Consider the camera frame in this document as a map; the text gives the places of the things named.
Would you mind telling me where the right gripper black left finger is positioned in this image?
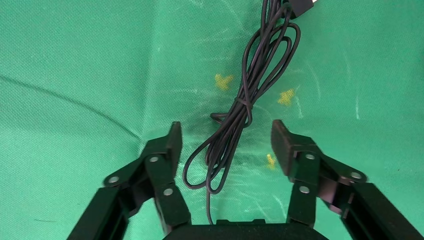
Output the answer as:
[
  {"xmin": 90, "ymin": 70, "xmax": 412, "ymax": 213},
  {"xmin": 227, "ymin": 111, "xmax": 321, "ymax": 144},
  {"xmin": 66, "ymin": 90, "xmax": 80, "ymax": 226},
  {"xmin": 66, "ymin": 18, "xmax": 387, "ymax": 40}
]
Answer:
[{"xmin": 67, "ymin": 121, "xmax": 193, "ymax": 240}]

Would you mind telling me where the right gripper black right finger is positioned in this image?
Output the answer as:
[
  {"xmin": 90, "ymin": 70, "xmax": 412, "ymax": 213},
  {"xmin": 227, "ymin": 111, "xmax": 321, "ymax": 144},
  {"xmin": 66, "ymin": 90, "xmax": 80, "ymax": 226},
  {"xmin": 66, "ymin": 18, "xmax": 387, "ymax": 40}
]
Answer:
[{"xmin": 270, "ymin": 119, "xmax": 424, "ymax": 240}]

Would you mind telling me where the mouse USB cable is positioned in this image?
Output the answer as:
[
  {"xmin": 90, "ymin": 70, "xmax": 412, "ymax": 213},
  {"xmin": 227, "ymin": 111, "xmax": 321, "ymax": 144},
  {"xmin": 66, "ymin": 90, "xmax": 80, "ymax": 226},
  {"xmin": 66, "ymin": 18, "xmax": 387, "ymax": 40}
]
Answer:
[{"xmin": 182, "ymin": 0, "xmax": 315, "ymax": 227}]

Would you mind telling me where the green table cloth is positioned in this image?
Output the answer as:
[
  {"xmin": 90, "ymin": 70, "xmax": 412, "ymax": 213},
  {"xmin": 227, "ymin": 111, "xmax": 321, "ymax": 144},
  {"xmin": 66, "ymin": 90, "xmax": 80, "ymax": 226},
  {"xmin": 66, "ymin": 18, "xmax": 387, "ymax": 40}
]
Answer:
[{"xmin": 0, "ymin": 0, "xmax": 424, "ymax": 240}]

